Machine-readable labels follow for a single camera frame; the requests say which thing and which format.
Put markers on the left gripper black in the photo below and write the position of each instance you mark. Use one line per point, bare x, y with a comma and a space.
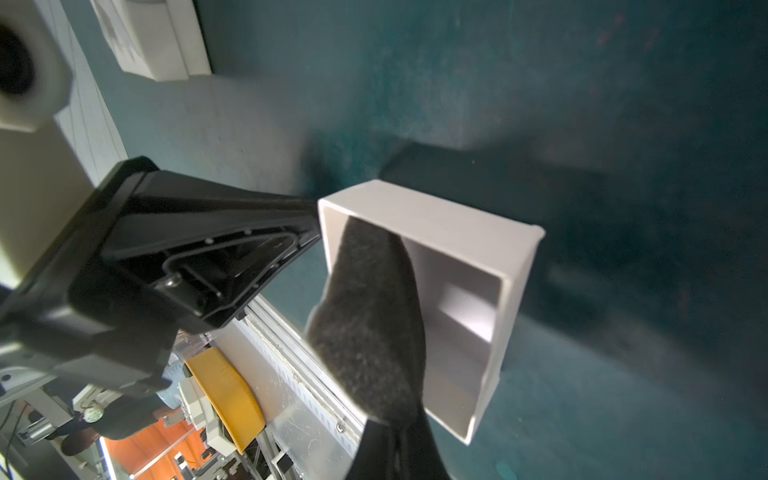
102, 281

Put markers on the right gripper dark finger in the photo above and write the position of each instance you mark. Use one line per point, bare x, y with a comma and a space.
369, 332

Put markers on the white jewelry box base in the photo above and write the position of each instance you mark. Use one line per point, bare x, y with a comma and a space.
158, 40

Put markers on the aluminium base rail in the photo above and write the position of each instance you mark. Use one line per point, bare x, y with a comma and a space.
280, 343

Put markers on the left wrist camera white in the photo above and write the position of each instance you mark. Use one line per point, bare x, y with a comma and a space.
36, 79

